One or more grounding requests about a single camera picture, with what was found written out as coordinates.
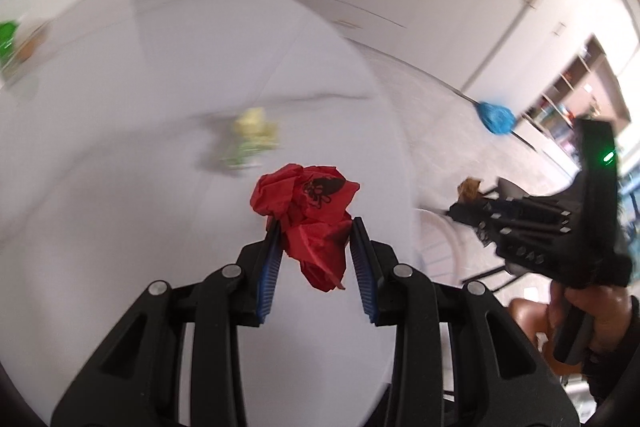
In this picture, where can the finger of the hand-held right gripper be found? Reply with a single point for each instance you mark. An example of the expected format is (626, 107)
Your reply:
(530, 244)
(525, 209)

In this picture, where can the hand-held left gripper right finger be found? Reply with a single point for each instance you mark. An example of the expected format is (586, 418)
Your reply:
(362, 277)

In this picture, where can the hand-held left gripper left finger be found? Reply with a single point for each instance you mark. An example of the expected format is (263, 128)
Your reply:
(270, 277)

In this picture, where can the brown wrapper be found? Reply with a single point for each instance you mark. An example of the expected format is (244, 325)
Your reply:
(470, 189)

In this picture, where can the red paper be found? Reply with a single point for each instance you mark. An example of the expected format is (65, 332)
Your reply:
(310, 207)

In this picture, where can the white plastic waste bin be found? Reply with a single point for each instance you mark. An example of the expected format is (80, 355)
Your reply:
(440, 247)

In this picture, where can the person's right hand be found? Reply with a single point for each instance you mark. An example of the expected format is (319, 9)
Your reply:
(607, 312)

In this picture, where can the orange leather chair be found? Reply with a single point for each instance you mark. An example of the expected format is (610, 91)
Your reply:
(530, 314)

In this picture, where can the green and white wrapper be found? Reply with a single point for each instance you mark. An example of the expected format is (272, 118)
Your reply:
(239, 157)

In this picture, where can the wooden bookshelf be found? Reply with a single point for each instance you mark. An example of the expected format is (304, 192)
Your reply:
(570, 92)

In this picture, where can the yellow crumpled paper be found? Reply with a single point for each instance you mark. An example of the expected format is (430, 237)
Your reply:
(255, 127)

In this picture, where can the white oval table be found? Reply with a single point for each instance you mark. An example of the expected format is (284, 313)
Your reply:
(150, 82)

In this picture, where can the green packet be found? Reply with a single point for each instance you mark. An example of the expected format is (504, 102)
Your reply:
(7, 42)

